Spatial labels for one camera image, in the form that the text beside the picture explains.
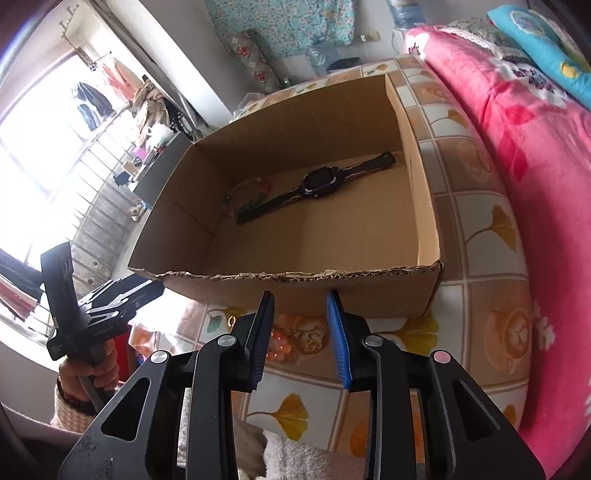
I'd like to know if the multicolour bead bracelet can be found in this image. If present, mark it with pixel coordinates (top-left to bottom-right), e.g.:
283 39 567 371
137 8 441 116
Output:
221 176 273 218

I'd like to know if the pink purple smart watch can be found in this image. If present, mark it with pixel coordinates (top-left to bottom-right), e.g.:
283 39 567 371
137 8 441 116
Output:
235 152 396 225

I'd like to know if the left hand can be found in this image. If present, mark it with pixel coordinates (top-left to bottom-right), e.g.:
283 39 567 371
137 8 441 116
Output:
58 340 119 402

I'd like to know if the metal balcony railing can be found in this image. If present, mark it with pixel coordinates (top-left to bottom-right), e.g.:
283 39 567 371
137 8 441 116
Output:
27 138 153 338

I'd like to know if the dark grey cabinet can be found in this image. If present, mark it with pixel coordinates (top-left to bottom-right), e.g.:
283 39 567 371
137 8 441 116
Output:
130 133 192 208

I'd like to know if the tiled pattern tablecloth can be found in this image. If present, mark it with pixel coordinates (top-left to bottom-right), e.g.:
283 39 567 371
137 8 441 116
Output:
128 55 543 479

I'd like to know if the brown cardboard box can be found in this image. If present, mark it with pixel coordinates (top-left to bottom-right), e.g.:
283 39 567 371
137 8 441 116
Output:
129 72 443 318

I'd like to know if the rolled patterned mat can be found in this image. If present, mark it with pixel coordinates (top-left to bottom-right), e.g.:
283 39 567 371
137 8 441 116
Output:
229 30 281 94

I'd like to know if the pink floral blanket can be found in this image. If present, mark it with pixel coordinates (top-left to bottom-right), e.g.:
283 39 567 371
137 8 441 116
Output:
405 26 590 475

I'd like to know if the blue cartoon pillow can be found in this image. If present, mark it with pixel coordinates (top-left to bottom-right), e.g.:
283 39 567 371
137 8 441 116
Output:
487 4 590 109

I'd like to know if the blue water jug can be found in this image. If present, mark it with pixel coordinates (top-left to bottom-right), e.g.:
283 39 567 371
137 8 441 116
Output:
387 0 425 30

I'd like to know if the teal floral wall cloth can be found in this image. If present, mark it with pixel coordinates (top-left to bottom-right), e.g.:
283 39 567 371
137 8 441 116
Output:
205 0 358 60

